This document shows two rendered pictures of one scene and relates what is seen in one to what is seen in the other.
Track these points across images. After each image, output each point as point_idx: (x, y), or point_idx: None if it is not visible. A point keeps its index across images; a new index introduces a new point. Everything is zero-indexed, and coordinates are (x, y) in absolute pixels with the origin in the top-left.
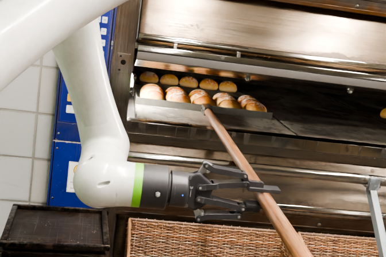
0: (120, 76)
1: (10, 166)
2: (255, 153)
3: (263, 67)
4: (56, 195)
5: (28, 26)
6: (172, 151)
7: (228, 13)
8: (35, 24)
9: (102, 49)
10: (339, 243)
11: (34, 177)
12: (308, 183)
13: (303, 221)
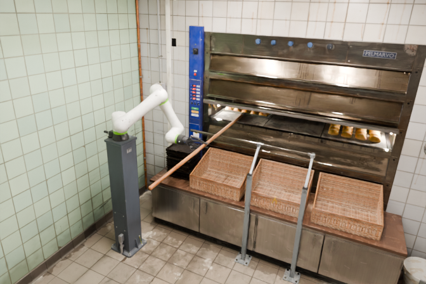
0: (205, 105)
1: None
2: (246, 131)
3: (238, 106)
4: None
5: (138, 111)
6: (222, 128)
7: (234, 87)
8: (139, 111)
9: (170, 108)
10: (274, 164)
11: (186, 132)
12: (264, 142)
13: (264, 155)
